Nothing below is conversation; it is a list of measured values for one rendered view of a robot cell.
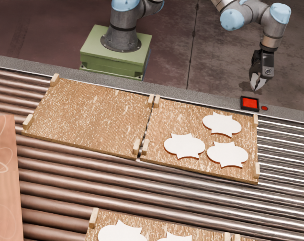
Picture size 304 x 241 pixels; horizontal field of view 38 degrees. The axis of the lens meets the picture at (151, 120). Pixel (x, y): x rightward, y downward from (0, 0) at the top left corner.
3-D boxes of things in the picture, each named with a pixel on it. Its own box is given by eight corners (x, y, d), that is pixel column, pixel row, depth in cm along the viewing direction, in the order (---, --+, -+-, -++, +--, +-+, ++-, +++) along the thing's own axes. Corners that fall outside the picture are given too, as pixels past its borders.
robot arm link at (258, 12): (234, -2, 162) (260, 10, 157) (250, -8, 169) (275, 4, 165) (228, 18, 167) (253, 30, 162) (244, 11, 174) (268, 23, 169)
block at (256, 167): (252, 166, 155) (254, 160, 154) (257, 167, 155) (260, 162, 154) (253, 178, 151) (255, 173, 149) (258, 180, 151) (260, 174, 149)
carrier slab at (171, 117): (154, 100, 179) (155, 97, 178) (255, 120, 178) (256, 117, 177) (139, 160, 152) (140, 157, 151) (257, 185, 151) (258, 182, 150)
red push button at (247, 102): (242, 99, 188) (242, 97, 187) (255, 102, 188) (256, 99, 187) (242, 108, 183) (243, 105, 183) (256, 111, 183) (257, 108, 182)
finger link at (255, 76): (253, 83, 185) (259, 65, 179) (253, 92, 180) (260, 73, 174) (245, 82, 185) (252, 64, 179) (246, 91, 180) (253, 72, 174)
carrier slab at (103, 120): (56, 79, 181) (55, 76, 180) (153, 101, 179) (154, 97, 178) (21, 135, 154) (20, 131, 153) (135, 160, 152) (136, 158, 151)
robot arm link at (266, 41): (284, 40, 163) (262, 37, 163) (280, 51, 166) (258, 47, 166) (281, 30, 169) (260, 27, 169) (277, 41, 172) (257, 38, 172)
